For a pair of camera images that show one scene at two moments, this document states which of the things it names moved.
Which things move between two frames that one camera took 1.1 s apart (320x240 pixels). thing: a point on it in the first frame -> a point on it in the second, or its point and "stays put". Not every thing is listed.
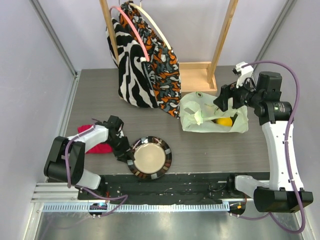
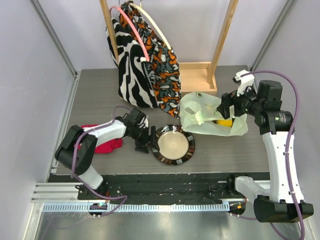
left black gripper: (122, 156) -> (141, 145)
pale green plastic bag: (197, 109) stays put
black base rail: (163, 189) stays put
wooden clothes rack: (194, 76) stays put
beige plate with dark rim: (153, 158) -> (176, 145)
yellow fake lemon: (224, 121) stays put
